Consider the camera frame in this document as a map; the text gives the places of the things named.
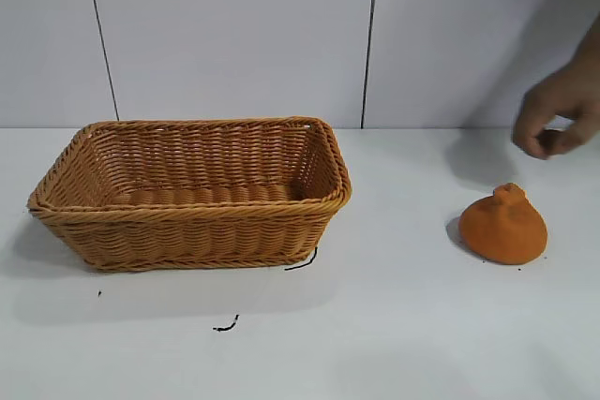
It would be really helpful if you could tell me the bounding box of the person's bare hand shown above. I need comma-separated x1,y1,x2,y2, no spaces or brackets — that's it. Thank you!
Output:
511,21,600,161

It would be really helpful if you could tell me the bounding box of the brown woven wicker basket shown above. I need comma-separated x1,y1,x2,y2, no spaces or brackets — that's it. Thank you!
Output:
26,114,353,273

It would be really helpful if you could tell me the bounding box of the orange bread bun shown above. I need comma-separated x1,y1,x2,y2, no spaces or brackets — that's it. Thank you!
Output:
457,182,548,266

